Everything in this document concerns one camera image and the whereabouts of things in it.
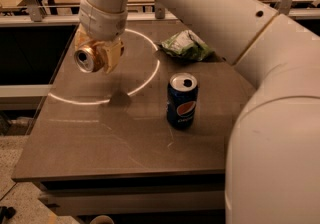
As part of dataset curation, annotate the green chip bag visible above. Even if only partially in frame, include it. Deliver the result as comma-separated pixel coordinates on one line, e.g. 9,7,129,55
158,30,214,62

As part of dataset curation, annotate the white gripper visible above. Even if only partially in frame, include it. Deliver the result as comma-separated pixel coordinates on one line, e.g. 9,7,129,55
74,0,128,74

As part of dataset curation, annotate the orange soda can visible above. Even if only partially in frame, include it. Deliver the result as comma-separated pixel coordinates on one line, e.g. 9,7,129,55
74,44,104,73

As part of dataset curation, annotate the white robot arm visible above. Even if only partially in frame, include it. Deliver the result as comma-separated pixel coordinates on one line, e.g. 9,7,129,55
80,0,320,224

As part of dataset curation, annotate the blue Pepsi can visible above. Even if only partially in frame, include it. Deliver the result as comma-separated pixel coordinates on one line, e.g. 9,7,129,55
167,73,198,129

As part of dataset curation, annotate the middle metal railing post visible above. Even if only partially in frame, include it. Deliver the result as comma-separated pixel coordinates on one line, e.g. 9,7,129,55
154,0,166,19

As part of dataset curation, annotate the black object on floor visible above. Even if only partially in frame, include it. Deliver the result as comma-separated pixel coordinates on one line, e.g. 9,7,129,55
0,206,16,224

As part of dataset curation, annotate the grey table drawer frame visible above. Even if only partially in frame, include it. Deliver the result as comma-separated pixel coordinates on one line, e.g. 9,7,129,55
39,174,225,216

